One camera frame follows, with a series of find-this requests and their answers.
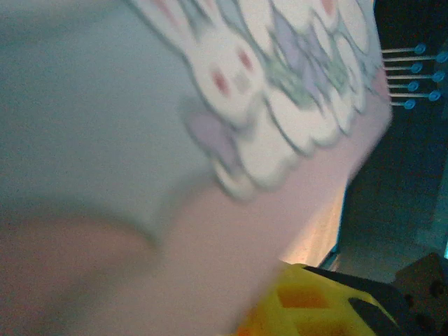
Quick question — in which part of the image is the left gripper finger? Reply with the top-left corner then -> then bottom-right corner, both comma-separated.
237,262 -> 412,336

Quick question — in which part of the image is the pastel cartoon tin box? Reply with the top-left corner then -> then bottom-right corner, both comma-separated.
0,0 -> 393,336

